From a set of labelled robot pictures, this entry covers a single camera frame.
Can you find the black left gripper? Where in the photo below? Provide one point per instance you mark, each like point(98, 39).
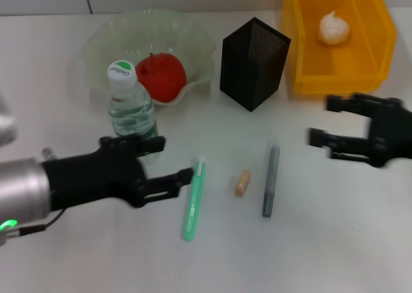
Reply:
point(96, 177)

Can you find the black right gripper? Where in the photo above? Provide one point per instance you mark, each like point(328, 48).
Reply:
point(392, 135)

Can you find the green pen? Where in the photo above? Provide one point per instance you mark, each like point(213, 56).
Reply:
point(193, 209)

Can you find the clear green-label water bottle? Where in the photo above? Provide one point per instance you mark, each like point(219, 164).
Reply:
point(132, 112)

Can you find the grey pen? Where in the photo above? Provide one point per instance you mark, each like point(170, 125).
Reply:
point(270, 180)

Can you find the red round fruit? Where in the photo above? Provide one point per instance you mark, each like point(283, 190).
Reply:
point(164, 77)

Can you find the white paper ball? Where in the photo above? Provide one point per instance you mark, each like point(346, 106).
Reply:
point(334, 29)

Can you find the black mesh pen holder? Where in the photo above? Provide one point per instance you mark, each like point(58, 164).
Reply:
point(251, 77)

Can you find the green wavy glass fruit bowl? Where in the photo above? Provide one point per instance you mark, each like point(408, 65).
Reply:
point(180, 38)

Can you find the yellow plastic bin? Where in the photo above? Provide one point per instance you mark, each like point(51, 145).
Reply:
point(360, 64)

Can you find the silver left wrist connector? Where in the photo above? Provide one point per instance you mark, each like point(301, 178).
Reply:
point(47, 153)

